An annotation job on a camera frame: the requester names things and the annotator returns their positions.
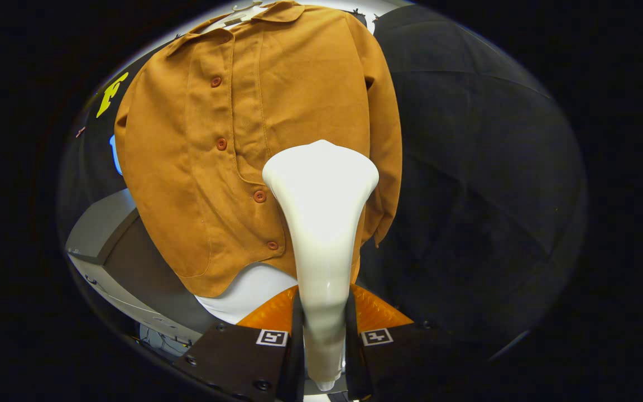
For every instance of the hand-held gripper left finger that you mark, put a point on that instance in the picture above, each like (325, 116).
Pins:
(232, 357)

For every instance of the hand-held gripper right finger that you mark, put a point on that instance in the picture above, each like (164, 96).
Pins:
(394, 357)

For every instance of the white garment steamer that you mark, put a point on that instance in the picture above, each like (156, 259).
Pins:
(321, 223)

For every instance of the orange button shirt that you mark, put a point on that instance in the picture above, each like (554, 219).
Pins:
(187, 167)

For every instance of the grey cabinet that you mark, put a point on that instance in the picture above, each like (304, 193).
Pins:
(98, 229)

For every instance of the black backdrop cloth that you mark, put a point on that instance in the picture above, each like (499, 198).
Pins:
(466, 167)

